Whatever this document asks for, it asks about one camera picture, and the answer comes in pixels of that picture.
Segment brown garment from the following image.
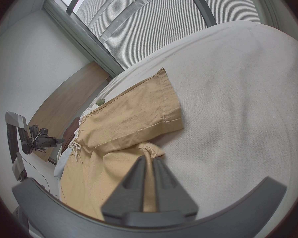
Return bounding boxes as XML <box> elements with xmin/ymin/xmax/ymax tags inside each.
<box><xmin>62</xmin><ymin>117</ymin><xmax>81</xmax><ymax>153</ymax></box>

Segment pale blue garment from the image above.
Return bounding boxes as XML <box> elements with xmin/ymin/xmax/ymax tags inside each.
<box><xmin>53</xmin><ymin>148</ymin><xmax>74</xmax><ymax>178</ymax></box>

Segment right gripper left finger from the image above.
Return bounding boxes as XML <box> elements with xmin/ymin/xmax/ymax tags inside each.
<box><xmin>101</xmin><ymin>156</ymin><xmax>147</xmax><ymax>219</ymax></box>

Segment window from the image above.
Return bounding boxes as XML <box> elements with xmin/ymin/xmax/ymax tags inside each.
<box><xmin>51</xmin><ymin>0</ymin><xmax>264</xmax><ymax>71</ymax></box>

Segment black cable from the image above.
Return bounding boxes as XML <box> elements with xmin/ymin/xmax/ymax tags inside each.
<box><xmin>22</xmin><ymin>158</ymin><xmax>60</xmax><ymax>198</ymax></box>

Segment bed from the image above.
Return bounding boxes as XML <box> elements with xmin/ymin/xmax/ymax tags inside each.
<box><xmin>27</xmin><ymin>21</ymin><xmax>298</xmax><ymax>222</ymax></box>

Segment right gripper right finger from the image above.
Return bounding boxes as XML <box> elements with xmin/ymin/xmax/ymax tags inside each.
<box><xmin>152</xmin><ymin>158</ymin><xmax>199</xmax><ymax>215</ymax></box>

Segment blue-green curtain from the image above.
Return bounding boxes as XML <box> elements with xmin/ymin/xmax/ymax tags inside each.
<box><xmin>44</xmin><ymin>0</ymin><xmax>124</xmax><ymax>79</ymax></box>
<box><xmin>248</xmin><ymin>0</ymin><xmax>288</xmax><ymax>32</ymax></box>

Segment tan shorts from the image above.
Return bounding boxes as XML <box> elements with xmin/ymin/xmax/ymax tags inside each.
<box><xmin>60</xmin><ymin>68</ymin><xmax>184</xmax><ymax>220</ymax></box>

